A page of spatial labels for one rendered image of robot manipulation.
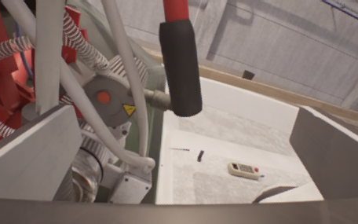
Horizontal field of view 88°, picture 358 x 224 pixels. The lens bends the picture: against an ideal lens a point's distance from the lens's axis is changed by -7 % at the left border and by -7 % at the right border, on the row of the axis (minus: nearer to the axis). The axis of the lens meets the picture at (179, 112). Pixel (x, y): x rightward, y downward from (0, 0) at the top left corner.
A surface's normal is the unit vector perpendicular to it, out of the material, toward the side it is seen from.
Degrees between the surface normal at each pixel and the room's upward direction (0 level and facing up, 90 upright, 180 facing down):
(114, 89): 90
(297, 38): 90
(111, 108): 90
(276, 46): 90
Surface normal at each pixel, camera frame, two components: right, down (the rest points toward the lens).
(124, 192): 0.15, 0.37
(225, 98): -0.07, 0.45
